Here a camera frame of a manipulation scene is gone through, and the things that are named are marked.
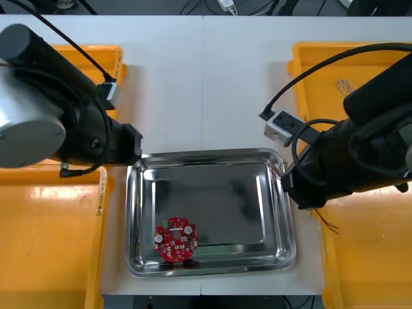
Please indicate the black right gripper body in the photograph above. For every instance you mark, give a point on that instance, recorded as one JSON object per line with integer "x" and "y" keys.
{"x": 309, "y": 190}

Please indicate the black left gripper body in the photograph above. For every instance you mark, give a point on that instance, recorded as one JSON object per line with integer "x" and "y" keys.
{"x": 127, "y": 145}

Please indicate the silver-grey and black left arm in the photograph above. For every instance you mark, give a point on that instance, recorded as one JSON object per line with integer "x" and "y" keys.
{"x": 29, "y": 128}

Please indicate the silver-grey and black right arm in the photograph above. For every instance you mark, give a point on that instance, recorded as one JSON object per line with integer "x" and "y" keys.
{"x": 373, "y": 106}

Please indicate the yellow-orange plastic bin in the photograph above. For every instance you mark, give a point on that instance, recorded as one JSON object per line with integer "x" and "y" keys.
{"x": 322, "y": 71}
{"x": 109, "y": 64}
{"x": 370, "y": 257}
{"x": 48, "y": 241}

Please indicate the steel tray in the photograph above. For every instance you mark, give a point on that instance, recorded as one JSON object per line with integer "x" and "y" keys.
{"x": 212, "y": 199}

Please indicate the round red circuit board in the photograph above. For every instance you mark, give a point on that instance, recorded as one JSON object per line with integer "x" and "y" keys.
{"x": 172, "y": 246}

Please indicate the white power adapter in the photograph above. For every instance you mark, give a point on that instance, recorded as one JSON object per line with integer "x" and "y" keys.
{"x": 226, "y": 3}

